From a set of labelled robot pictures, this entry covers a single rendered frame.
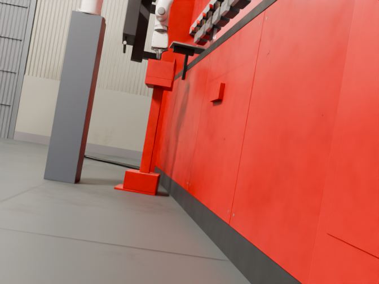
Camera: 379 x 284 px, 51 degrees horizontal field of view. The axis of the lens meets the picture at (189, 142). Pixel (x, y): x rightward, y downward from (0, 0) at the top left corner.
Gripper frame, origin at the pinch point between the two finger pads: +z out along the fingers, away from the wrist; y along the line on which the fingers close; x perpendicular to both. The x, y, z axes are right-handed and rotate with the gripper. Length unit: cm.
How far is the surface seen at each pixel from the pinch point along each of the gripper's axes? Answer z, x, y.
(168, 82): 16.1, 4.9, -7.7
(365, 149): 51, 190, -47
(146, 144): 54, -2, 3
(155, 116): 37.0, -2.1, -0.9
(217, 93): 29, 75, -33
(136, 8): -68, -119, 35
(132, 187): 81, 5, 9
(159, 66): 7.0, 4.9, -1.5
